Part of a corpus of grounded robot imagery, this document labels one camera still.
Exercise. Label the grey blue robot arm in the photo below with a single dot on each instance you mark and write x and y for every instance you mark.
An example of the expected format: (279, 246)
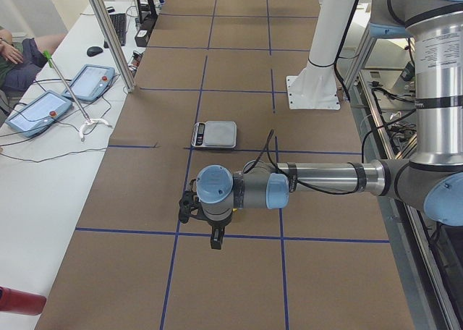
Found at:
(430, 181)

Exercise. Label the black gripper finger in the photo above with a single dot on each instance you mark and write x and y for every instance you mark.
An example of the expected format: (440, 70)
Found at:
(217, 237)
(185, 206)

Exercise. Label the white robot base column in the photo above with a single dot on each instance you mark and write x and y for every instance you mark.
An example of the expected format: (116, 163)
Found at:
(315, 86)

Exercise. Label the far blue teach pendant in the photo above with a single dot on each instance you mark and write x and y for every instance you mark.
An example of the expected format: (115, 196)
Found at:
(91, 81)

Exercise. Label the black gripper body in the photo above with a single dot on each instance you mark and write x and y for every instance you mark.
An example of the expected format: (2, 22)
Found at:
(214, 224)

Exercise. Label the near blue teach pendant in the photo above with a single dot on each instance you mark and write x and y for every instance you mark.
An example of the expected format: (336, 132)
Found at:
(39, 114)

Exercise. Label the black computer mouse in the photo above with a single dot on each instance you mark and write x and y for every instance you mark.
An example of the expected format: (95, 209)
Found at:
(93, 51)

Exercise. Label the black keyboard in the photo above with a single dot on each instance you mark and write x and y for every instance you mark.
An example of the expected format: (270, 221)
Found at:
(119, 22)

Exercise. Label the blue teach pendant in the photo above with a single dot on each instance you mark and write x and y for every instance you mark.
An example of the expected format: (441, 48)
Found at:
(91, 81)
(39, 114)

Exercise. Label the red cylinder object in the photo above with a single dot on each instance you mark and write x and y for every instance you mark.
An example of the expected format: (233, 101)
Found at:
(23, 303)

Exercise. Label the seated person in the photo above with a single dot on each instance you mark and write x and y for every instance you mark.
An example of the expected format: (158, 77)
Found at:
(21, 62)

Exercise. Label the aluminium frame post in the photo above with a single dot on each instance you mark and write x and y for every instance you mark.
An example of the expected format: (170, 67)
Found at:
(112, 40)

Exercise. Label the grey digital kitchen scale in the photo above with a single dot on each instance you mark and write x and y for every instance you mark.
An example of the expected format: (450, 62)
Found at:
(214, 135)

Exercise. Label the black power adapter box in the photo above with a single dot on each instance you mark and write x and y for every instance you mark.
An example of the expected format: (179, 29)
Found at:
(142, 38)

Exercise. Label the grabber stick with green tip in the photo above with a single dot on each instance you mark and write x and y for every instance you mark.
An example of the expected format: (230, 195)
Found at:
(89, 122)

